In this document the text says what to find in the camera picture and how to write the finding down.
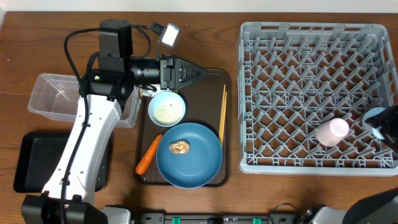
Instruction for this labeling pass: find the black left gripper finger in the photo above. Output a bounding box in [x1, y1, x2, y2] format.
[176, 57, 208, 77]
[176, 74, 208, 90]

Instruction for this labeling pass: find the light blue bowl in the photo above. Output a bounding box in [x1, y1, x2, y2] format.
[147, 91, 186, 127]

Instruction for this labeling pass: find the white rice pile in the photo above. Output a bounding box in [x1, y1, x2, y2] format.
[154, 102, 183, 126]

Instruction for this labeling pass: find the brown food scrap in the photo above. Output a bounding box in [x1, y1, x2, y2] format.
[169, 140, 190, 154]

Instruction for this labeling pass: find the dark blue plate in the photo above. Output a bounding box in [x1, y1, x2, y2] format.
[156, 123, 223, 189]

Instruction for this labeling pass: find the orange carrot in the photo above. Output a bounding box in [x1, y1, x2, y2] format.
[136, 134, 162, 175]

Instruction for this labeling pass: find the pink cup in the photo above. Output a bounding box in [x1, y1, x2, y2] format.
[315, 118, 349, 147]

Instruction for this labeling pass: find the light blue cup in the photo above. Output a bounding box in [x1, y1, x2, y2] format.
[362, 107, 385, 140]

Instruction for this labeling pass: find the foil wrapper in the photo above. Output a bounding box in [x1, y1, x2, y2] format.
[139, 88, 178, 98]

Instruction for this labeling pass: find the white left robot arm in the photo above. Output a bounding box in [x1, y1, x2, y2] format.
[21, 19, 208, 223]

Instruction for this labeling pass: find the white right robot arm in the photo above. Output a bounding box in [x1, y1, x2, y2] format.
[301, 105, 397, 224]

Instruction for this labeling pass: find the grey dishwasher rack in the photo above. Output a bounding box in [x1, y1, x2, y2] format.
[237, 22, 397, 177]

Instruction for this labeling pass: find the wooden chopstick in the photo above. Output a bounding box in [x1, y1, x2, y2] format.
[218, 85, 226, 146]
[220, 91, 228, 148]

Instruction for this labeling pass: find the clear plastic bin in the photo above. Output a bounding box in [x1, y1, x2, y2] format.
[28, 73, 141, 128]

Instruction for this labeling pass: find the black plastic bin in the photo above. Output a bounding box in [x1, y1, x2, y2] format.
[12, 130, 109, 194]

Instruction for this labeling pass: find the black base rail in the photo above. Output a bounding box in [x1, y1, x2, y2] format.
[131, 213, 297, 224]

